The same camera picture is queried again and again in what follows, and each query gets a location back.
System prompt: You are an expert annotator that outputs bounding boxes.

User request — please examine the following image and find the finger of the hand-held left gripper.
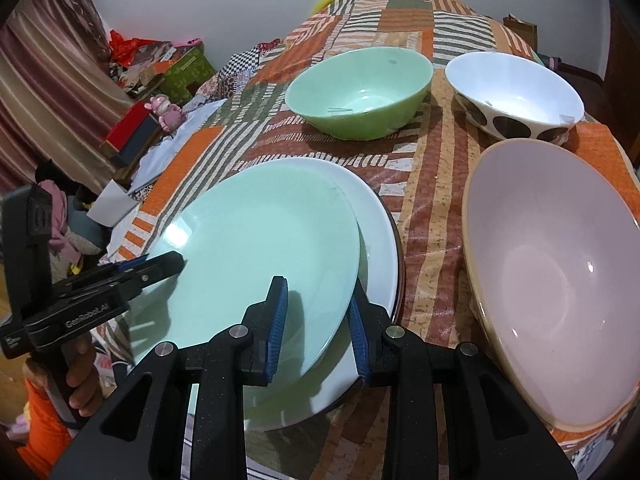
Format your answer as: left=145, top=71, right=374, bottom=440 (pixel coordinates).
left=52, top=255, right=151, bottom=292
left=54, top=251, right=184, bottom=307

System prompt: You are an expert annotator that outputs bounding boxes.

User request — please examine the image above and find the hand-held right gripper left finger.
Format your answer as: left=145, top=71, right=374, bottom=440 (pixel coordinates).
left=50, top=276, right=290, bottom=480

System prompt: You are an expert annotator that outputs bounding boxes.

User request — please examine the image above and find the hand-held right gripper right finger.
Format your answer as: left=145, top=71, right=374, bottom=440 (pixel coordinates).
left=348, top=280, right=578, bottom=480

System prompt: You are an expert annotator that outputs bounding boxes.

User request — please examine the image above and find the dark brown plate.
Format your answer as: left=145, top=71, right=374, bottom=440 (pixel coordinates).
left=325, top=195, right=406, bottom=413

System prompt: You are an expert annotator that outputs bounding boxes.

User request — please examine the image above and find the green plate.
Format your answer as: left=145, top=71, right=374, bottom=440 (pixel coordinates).
left=131, top=166, right=362, bottom=388

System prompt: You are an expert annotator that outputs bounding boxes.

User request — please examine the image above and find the white plate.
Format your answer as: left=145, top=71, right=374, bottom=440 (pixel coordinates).
left=187, top=157, right=399, bottom=432

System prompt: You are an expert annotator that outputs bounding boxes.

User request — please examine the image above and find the pink bowl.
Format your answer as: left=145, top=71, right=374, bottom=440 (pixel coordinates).
left=461, top=138, right=640, bottom=433

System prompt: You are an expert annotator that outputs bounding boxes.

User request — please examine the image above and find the green bowl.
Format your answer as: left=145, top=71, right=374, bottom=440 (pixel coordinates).
left=285, top=46, right=434, bottom=141

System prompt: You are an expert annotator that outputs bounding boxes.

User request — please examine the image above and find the white bowl with dark spots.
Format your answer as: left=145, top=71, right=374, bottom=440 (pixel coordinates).
left=445, top=51, right=585, bottom=146

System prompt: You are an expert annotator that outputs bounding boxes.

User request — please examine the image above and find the person's left hand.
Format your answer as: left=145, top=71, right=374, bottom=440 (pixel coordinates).
left=65, top=332, right=103, bottom=411

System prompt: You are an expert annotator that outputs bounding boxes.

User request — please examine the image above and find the grey stuffed cushion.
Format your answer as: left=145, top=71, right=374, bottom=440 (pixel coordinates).
left=64, top=195, right=107, bottom=257

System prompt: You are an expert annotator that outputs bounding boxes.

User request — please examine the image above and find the pink cloth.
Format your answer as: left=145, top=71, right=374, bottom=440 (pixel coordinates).
left=40, top=180, right=72, bottom=261

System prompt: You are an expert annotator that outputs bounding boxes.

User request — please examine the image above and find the white paper sheet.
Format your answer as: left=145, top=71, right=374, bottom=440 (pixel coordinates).
left=86, top=180, right=139, bottom=228

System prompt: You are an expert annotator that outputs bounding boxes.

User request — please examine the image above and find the light blue cloth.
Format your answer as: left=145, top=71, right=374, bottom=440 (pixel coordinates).
left=127, top=99, right=228, bottom=192

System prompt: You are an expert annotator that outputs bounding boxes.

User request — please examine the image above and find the dark grey box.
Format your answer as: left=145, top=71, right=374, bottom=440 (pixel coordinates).
left=120, top=115, right=164, bottom=166

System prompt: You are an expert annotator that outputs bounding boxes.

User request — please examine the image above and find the red box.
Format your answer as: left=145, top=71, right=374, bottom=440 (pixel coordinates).
left=104, top=102, right=163, bottom=153

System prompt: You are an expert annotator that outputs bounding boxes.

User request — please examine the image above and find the pink toy figure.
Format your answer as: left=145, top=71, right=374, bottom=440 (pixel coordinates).
left=144, top=94, right=187, bottom=135

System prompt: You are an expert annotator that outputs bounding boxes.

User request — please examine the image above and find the striped brown curtain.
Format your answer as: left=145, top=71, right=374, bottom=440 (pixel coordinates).
left=0, top=0, right=132, bottom=196

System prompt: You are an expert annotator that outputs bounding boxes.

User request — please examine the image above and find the striped patchwork blanket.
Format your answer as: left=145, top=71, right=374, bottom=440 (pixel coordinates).
left=97, top=0, right=640, bottom=480

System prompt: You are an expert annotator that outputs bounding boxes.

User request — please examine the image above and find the pile of papers and packets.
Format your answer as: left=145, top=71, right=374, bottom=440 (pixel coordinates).
left=112, top=42, right=177, bottom=96

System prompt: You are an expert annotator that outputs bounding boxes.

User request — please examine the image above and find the checked patchwork quilt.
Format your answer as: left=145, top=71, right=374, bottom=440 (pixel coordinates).
left=195, top=37, right=287, bottom=106

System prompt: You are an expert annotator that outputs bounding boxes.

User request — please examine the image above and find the red plastic bag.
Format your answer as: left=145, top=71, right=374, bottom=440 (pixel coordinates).
left=109, top=29, right=144, bottom=66

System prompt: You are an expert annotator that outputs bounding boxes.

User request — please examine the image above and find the brown cardboard box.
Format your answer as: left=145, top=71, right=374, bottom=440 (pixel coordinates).
left=502, top=14, right=538, bottom=51

